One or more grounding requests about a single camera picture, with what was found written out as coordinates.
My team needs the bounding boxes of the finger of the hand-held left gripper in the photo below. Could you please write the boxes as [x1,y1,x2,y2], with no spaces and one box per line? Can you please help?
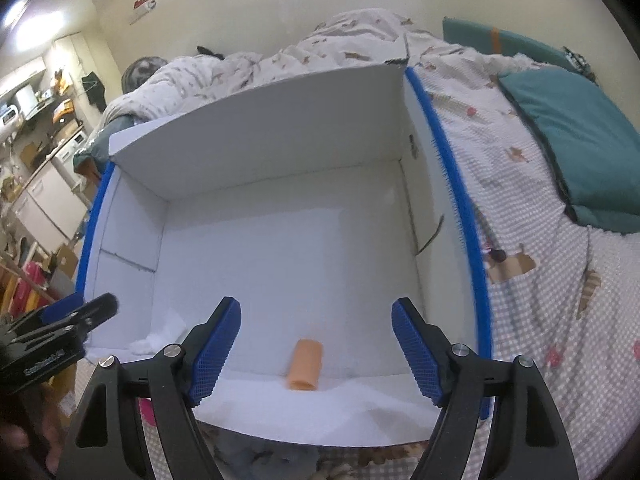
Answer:
[37,294,85,326]
[10,293,121,347]

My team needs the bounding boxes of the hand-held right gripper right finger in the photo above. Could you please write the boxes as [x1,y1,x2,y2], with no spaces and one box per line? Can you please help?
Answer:
[391,297,576,480]

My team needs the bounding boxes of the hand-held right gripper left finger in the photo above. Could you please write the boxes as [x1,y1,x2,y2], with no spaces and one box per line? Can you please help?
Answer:
[57,296,242,480]

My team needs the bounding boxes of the white cotton wad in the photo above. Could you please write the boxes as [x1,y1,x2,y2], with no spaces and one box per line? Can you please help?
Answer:
[129,307,188,356]

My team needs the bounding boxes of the orange foam cylinder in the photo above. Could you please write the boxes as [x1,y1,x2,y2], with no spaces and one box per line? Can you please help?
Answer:
[285,338,325,391]

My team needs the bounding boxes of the white cardboard box blue edges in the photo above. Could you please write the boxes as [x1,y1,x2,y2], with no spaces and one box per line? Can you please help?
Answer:
[75,57,496,450]

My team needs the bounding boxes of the person's left hand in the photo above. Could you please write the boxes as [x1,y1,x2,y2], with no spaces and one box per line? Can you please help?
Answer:
[0,396,68,476]

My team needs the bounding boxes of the pink storage case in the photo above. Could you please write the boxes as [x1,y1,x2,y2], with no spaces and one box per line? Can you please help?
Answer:
[0,260,47,317]

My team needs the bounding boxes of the white kitchen cabinet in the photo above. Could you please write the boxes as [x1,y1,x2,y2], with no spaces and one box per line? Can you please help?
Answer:
[11,162,90,253]

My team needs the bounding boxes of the teal bed end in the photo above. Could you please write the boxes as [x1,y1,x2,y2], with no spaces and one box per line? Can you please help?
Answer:
[72,115,137,183]

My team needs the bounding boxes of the checked printed bed sheet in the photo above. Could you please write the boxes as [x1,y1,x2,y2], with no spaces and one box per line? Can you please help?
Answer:
[200,52,640,480]

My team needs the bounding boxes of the orange box on shelf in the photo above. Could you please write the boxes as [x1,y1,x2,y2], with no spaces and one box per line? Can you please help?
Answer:
[52,99,77,124]

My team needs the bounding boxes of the white water heater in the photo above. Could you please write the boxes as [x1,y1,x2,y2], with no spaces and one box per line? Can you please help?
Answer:
[0,85,37,123]

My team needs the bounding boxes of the black hanging garment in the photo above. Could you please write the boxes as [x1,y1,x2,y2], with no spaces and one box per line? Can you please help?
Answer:
[81,72,107,112]

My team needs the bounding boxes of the grey plush toy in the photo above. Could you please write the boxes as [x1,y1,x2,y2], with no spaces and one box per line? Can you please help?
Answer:
[120,56,169,96]

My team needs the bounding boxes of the teal pillow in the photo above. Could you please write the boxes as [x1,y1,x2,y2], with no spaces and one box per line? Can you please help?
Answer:
[497,67,640,235]

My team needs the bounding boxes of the printed white duvet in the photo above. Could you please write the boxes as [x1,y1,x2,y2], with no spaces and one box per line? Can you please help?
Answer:
[100,7,531,128]

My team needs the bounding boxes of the teal headboard cushion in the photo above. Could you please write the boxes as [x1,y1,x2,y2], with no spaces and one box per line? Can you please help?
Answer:
[442,16,576,70]

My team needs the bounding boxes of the black and white patterned item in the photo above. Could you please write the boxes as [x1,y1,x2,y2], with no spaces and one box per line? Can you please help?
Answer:
[562,47,599,84]

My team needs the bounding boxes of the red and white wall hook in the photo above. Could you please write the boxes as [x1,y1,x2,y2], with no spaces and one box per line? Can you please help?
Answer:
[129,0,157,26]

